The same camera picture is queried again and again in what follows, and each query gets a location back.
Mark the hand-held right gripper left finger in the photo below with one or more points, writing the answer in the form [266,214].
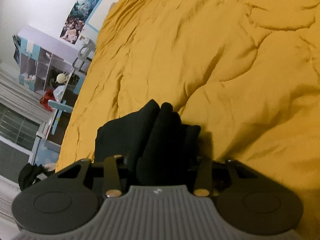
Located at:
[112,173]

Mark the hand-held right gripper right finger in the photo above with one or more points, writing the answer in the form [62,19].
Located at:
[202,177]

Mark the black garment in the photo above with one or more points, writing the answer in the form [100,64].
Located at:
[150,135]

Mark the pile of dark clothes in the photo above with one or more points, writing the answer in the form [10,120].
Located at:
[30,176]

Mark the light blue table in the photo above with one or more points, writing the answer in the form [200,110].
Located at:
[58,107]

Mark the red bag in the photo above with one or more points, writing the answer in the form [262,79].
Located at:
[47,100]

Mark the glass balcony door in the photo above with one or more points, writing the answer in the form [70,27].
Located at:
[17,135]

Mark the doll with white hat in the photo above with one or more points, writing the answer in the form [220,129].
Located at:
[61,78]

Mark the yellow blanket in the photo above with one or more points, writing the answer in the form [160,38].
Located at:
[212,62]

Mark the grey chair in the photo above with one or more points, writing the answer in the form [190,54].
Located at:
[83,52]

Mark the grey striped curtain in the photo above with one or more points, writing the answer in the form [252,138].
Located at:
[17,87]

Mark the lavender shelf unit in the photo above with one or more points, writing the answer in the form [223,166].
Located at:
[50,55]

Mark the white headboard with blue trim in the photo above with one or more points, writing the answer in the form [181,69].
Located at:
[102,13]

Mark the pale figure anime wall poster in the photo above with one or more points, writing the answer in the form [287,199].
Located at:
[72,31]

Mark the teal anime wall poster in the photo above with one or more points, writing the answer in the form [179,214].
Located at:
[83,6]

